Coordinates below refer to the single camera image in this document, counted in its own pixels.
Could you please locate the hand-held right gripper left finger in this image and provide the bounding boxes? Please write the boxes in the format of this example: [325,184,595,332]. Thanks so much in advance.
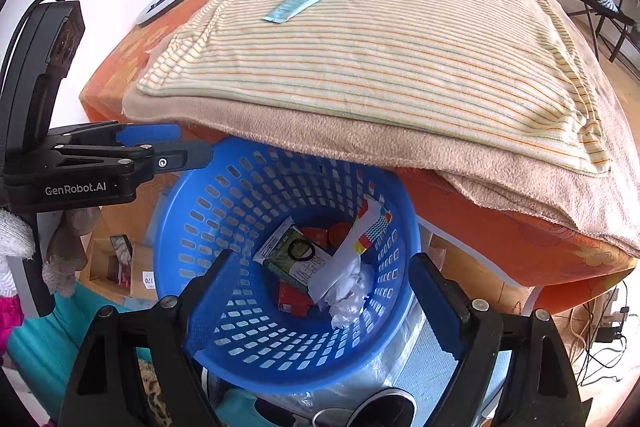
[59,249,236,427]

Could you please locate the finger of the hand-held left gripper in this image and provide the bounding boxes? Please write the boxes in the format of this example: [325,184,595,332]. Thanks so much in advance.
[47,121,182,146]
[50,141,214,176]

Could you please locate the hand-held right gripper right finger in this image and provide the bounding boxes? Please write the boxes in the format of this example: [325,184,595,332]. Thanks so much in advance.
[409,252,593,427]

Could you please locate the blue plastic basket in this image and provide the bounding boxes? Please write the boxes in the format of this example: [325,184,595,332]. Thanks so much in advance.
[152,137,424,396]

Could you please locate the clear plastic bag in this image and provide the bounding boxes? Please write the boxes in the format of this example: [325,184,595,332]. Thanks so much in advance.
[325,257,377,331]

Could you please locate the red cardboard box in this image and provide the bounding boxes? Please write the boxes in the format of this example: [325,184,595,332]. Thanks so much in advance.
[276,227,331,319]

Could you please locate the green milk carton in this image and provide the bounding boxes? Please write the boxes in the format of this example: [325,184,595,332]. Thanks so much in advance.
[252,216,334,294]

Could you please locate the black hair tie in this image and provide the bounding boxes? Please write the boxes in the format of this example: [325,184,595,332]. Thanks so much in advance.
[286,238,316,262]

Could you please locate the white package with coloured print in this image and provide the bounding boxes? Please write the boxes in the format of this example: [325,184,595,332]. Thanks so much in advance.
[307,199,395,306]

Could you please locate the person's left hand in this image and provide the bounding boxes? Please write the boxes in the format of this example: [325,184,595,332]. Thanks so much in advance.
[0,207,102,299]

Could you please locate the orange floral bedsheet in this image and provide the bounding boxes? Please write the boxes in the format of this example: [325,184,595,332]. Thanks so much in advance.
[80,0,639,304]

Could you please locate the leopard print cloth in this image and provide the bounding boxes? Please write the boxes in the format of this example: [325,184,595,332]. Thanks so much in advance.
[137,359,174,427]

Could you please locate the beige blanket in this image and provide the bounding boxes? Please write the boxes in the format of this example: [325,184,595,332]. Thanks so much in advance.
[121,0,640,259]

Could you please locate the teal cloth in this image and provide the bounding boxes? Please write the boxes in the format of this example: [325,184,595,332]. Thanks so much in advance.
[5,279,201,427]

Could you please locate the teal paper tag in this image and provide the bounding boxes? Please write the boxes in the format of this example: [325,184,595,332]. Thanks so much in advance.
[261,0,334,26]

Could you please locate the striped cream towel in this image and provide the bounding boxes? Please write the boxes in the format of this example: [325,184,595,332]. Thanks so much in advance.
[136,0,614,178]

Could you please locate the black cables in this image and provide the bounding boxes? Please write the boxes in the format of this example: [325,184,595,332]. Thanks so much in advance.
[567,277,637,389]

